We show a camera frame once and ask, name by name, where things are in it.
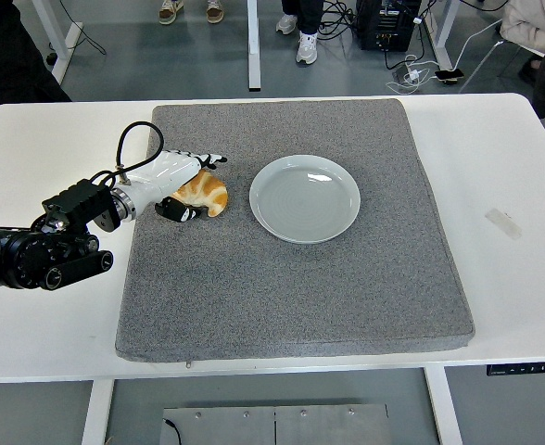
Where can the person's leg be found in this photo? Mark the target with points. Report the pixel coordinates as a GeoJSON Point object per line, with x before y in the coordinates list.
{"type": "Point", "coordinates": [307, 44]}
{"type": "Point", "coordinates": [286, 22]}

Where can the white table leg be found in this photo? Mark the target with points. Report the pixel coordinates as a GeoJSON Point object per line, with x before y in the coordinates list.
{"type": "Point", "coordinates": [97, 412]}
{"type": "Point", "coordinates": [441, 408]}

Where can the grey metal plate with screws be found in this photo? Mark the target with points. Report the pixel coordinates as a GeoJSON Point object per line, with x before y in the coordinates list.
{"type": "Point", "coordinates": [277, 424]}

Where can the grey fabric cushion mat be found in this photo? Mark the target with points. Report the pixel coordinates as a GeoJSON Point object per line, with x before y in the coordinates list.
{"type": "Point", "coordinates": [291, 296]}

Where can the clear tape strip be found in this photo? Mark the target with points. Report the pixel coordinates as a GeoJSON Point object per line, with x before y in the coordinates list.
{"type": "Point", "coordinates": [502, 223]}

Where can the golden croissant bread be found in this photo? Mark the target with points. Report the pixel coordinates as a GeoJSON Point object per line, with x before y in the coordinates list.
{"type": "Point", "coordinates": [210, 190]}

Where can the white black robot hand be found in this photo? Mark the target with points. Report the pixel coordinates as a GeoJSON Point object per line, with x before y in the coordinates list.
{"type": "Point", "coordinates": [161, 174]}

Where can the black computer case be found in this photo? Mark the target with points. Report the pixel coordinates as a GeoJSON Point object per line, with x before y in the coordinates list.
{"type": "Point", "coordinates": [384, 25]}

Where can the seated person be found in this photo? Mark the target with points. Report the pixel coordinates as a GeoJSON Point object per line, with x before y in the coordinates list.
{"type": "Point", "coordinates": [532, 18]}

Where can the white slanted desk leg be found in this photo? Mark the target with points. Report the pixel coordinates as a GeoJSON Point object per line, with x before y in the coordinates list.
{"type": "Point", "coordinates": [64, 46]}

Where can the person's foot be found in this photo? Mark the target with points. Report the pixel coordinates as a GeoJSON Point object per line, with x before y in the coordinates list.
{"type": "Point", "coordinates": [214, 11]}
{"type": "Point", "coordinates": [169, 11]}

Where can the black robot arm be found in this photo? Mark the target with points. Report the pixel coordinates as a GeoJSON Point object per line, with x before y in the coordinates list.
{"type": "Point", "coordinates": [27, 259]}

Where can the black desk control panel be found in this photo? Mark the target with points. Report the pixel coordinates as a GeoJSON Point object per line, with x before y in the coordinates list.
{"type": "Point", "coordinates": [527, 368]}

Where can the white desk post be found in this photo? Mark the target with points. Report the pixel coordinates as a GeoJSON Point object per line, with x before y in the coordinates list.
{"type": "Point", "coordinates": [253, 46]}

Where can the round grey plate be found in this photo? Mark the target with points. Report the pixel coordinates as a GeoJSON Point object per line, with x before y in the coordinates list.
{"type": "Point", "coordinates": [305, 199]}

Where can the black smartphone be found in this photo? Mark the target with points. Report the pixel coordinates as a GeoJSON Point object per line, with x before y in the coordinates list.
{"type": "Point", "coordinates": [449, 75]}

